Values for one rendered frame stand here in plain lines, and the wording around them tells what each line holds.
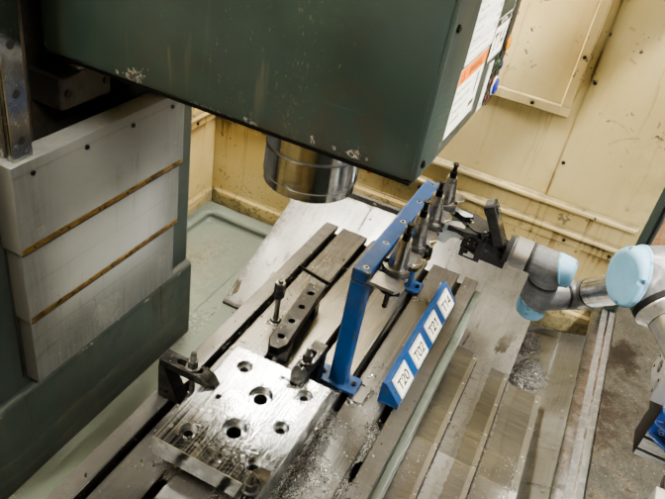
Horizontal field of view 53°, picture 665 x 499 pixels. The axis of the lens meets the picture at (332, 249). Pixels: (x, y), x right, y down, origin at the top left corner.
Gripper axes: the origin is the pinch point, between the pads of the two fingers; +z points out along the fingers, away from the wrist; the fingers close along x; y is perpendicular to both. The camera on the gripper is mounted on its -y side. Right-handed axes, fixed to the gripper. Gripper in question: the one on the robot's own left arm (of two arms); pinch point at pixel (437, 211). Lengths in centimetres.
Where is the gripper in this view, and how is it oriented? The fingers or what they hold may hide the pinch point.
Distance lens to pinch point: 166.8
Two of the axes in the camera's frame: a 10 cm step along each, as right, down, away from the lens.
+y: -1.9, 8.0, 5.7
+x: 4.3, -4.6, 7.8
